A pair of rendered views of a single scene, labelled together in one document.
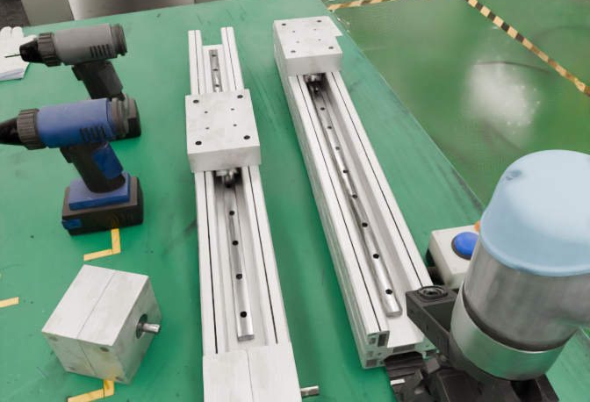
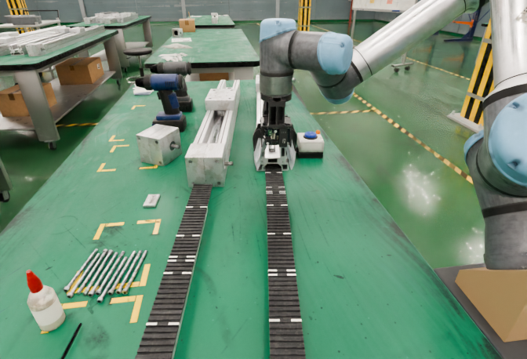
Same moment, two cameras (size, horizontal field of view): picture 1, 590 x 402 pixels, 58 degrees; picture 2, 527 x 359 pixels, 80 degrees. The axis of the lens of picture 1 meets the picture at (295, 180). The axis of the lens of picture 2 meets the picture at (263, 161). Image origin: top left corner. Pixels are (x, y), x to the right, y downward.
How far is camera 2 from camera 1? 0.57 m
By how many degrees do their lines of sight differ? 16
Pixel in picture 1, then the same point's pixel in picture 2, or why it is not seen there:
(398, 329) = (271, 154)
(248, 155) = (229, 104)
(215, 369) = (194, 146)
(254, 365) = (208, 146)
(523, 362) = (272, 83)
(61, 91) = not seen: hidden behind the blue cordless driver
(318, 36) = not seen: hidden behind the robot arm
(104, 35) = (183, 64)
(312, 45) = not seen: hidden behind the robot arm
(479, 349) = (262, 84)
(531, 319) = (269, 59)
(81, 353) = (147, 146)
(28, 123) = (147, 77)
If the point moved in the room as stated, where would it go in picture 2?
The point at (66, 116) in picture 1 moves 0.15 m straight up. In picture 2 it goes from (161, 76) to (154, 32)
